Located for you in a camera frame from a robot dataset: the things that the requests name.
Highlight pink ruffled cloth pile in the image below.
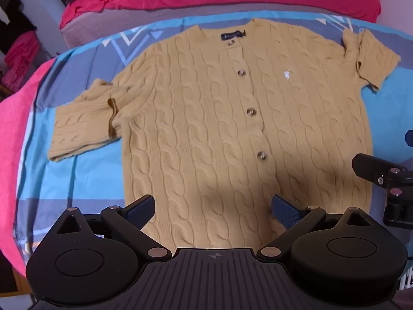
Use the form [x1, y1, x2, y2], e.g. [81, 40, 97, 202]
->
[0, 30, 42, 92]

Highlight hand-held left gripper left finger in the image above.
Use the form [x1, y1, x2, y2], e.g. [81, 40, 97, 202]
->
[56, 194, 172, 261]

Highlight blue grey patterned blanket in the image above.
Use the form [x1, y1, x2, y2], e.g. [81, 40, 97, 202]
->
[13, 6, 413, 260]

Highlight yellow cable-knit cardigan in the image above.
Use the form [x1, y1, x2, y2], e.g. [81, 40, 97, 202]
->
[48, 19, 402, 250]

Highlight pink underlying sheet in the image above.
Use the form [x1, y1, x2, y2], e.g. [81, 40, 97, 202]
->
[0, 56, 55, 267]

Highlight dark hanging clothes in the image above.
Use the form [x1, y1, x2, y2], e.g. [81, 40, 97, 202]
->
[0, 0, 37, 57]

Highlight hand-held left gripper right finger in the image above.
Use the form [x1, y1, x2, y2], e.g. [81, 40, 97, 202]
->
[256, 194, 375, 261]

